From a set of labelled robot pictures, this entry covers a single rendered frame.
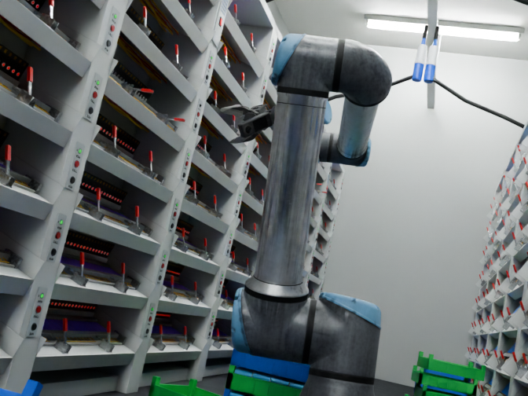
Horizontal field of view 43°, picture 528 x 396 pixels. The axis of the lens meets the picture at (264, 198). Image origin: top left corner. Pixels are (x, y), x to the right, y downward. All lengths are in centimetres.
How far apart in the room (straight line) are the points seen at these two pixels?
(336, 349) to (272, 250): 26
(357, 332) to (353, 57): 60
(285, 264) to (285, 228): 8
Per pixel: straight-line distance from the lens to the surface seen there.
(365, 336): 153
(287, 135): 145
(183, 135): 240
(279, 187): 147
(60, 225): 175
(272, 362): 233
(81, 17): 186
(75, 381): 211
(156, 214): 236
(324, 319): 153
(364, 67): 146
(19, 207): 163
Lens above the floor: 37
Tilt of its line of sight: 9 degrees up
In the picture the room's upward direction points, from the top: 12 degrees clockwise
